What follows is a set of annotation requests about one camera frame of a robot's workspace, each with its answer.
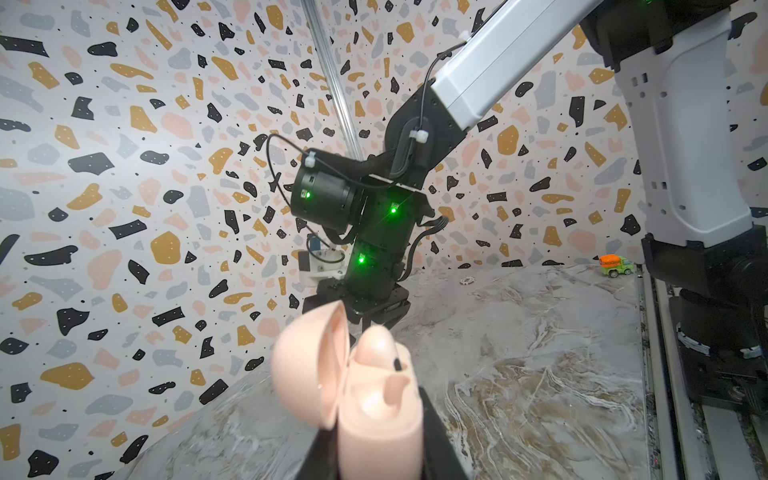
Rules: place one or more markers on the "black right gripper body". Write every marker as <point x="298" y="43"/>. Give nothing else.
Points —
<point x="360" y="310"/>

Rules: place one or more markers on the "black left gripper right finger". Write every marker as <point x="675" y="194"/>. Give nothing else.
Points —
<point x="440" y="459"/>

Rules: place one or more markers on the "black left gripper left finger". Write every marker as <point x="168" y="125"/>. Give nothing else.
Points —
<point x="321" y="462"/>

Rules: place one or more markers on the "pink round earbud case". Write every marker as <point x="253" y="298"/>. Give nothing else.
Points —
<point x="379" y="423"/>

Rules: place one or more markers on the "pink earbud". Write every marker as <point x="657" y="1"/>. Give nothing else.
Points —
<point x="375" y="355"/>

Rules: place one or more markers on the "orange green toy truck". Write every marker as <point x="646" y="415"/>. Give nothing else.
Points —
<point x="613" y="265"/>

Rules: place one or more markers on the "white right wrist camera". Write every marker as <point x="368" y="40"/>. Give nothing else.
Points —
<point x="318" y="262"/>

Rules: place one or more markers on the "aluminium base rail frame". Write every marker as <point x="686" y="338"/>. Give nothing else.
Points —
<point x="705" y="380"/>

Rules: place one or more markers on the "aluminium corner post right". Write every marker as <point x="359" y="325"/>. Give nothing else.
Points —
<point x="323" y="44"/>

